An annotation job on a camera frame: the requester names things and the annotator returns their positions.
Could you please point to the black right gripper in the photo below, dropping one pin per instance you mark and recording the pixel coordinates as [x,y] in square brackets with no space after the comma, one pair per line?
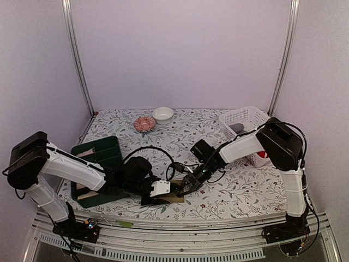
[191,181]

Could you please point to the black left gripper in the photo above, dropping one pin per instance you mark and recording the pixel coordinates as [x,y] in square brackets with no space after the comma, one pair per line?
[152,202]

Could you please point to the khaki tan underwear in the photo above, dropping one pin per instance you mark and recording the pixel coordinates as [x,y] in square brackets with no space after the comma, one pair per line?
[172,195]

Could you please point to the red garment with white print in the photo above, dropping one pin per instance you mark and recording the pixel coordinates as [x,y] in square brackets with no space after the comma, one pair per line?
[263,154]

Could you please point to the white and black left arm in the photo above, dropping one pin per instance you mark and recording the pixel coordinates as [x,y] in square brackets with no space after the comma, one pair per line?
[97,165]

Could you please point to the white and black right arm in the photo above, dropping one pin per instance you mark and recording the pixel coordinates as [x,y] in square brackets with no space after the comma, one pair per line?
[285,145]

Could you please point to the cream rolled underwear front slot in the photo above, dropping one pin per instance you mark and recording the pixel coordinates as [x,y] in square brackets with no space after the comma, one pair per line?
[87,195]

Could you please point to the beige rolled underwear top slot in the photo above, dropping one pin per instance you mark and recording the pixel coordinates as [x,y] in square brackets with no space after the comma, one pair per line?
[86,153]

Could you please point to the cream rolled underwear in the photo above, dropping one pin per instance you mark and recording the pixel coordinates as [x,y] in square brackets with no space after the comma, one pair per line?
[80,186]

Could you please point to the grey striped garment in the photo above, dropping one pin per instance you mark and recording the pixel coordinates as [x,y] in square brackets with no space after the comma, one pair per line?
[238,128]

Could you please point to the floral patterned table mat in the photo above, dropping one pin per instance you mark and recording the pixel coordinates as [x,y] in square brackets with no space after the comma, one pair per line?
[240,190]

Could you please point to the green tape scrap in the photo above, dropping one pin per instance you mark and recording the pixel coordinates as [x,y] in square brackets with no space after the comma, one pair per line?
[125,224]

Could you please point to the pink patterned small bowl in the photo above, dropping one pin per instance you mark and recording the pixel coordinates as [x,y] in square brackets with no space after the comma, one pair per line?
[144,124]

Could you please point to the white plastic laundry basket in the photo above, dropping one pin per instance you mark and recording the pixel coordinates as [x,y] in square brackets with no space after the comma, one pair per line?
[245,120]

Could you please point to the white ceramic bowl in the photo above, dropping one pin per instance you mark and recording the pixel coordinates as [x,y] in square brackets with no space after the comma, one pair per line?
[163,115]

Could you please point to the aluminium front rail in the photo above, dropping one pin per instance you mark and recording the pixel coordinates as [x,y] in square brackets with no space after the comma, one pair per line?
[235,239]

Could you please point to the right aluminium frame post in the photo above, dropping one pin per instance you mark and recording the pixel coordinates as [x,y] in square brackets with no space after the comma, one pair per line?
[291,29]

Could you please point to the aluminium frame post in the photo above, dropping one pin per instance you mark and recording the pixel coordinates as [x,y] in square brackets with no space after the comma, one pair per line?
[291,29]
[68,16]

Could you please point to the left aluminium frame post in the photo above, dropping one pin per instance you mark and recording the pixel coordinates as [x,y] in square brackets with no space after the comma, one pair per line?
[68,16]

